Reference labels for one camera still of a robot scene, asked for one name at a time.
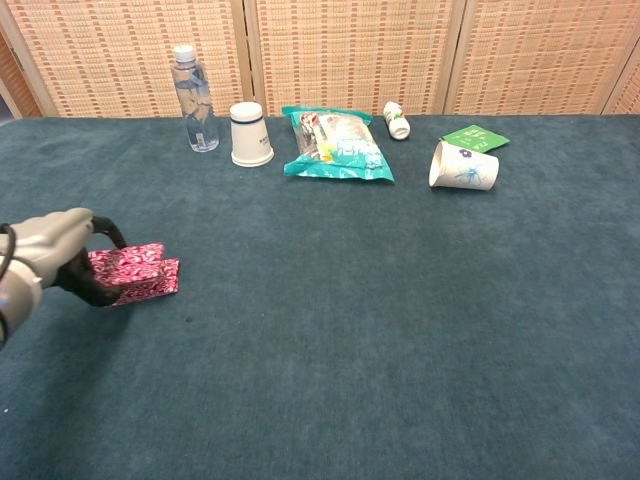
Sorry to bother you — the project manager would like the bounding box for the small white bottle green label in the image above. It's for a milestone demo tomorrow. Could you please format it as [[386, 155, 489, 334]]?
[[382, 100, 412, 142]]

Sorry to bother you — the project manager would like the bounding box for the blue-green felt table mat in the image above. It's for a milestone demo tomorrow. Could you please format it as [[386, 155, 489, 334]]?
[[0, 114, 640, 480]]

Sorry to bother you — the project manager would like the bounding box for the white cup with blue band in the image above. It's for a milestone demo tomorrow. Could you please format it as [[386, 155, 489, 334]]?
[[229, 101, 276, 168]]

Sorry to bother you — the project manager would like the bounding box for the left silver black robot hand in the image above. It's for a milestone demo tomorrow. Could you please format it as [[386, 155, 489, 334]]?
[[0, 206, 129, 309]]

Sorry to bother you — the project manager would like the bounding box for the teal snack bag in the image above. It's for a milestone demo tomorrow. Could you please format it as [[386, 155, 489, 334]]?
[[280, 104, 396, 185]]

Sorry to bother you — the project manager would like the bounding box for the green sachet packet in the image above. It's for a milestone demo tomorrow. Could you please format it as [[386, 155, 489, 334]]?
[[438, 124, 511, 154]]

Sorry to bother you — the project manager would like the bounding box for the bamboo folding screen panel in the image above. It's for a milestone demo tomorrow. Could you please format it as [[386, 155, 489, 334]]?
[[243, 0, 469, 118], [602, 47, 640, 117], [0, 29, 42, 121], [0, 0, 251, 119], [443, 0, 640, 117]]

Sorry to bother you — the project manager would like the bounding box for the clear plastic water bottle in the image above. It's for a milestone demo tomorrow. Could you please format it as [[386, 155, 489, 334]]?
[[171, 44, 221, 154]]

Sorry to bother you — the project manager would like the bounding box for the paper cup with flower print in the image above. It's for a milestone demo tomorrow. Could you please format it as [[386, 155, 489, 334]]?
[[428, 140, 501, 192]]

